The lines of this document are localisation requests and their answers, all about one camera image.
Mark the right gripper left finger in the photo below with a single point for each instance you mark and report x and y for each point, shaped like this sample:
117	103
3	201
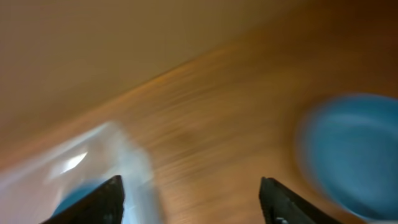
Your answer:
104	205

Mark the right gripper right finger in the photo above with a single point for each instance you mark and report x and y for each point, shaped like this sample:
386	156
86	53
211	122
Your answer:
280	205

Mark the dark blue bowl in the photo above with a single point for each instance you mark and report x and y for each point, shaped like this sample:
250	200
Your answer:
75	195
347	147

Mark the clear plastic storage container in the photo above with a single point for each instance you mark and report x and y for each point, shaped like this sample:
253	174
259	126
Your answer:
32	190

